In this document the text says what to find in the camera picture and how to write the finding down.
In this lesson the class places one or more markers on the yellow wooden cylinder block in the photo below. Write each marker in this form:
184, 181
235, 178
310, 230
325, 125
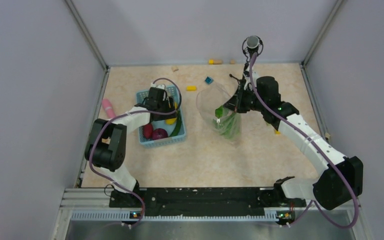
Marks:
215, 61

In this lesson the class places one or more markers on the yellow block on table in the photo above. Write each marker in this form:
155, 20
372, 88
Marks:
191, 88

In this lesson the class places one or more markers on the black microphone on tripod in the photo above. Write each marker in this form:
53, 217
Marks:
252, 46

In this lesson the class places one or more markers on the wooden block near wall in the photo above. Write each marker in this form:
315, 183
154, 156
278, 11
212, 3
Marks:
174, 68

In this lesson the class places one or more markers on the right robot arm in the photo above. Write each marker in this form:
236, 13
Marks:
339, 177

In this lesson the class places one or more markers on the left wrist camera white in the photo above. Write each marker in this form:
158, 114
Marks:
159, 92

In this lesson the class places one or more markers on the red fruit toy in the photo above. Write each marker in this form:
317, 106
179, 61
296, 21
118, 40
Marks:
147, 131

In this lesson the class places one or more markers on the yellow mango toy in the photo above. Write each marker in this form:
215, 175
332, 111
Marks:
172, 121

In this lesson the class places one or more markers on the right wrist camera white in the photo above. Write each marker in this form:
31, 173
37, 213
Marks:
250, 76

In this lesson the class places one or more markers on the pink cylinder toy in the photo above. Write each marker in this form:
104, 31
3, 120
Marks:
108, 108

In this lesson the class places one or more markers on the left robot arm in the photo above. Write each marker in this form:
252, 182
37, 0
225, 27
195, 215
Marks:
106, 147

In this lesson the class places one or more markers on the clear zip top bag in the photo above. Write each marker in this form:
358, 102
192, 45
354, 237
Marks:
208, 100

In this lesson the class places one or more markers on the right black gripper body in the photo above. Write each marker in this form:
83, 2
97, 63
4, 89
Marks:
247, 100

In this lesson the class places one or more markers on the blue square block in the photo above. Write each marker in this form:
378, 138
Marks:
208, 80

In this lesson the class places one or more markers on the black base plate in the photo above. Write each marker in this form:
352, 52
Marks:
204, 201

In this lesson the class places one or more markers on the green lettuce toy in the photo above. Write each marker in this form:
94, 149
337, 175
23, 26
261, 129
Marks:
227, 123

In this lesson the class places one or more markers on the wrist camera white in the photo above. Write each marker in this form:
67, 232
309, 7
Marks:
250, 76
159, 92

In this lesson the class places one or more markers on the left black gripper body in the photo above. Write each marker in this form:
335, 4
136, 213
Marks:
164, 106

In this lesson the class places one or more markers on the green cucumber toy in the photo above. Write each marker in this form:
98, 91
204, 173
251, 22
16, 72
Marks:
178, 126

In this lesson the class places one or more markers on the blue plastic basket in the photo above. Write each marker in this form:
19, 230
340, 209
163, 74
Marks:
149, 143

